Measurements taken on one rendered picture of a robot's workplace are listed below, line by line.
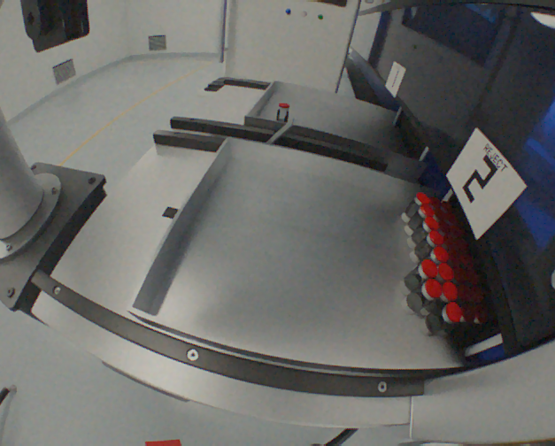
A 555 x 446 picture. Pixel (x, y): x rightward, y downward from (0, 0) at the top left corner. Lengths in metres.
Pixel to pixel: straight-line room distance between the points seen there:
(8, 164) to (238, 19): 0.89
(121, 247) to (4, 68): 5.26
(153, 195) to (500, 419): 0.39
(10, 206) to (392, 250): 0.53
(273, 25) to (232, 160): 0.73
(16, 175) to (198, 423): 1.02
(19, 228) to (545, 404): 0.56
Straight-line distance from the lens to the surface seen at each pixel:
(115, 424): 1.25
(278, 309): 0.22
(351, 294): 0.24
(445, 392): 0.22
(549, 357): 0.17
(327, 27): 0.97
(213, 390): 0.21
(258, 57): 1.02
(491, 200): 0.21
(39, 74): 5.75
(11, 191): 0.41
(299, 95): 0.65
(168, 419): 1.15
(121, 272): 0.26
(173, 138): 0.40
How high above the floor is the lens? 1.09
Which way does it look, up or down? 50 degrees down
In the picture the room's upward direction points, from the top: 11 degrees clockwise
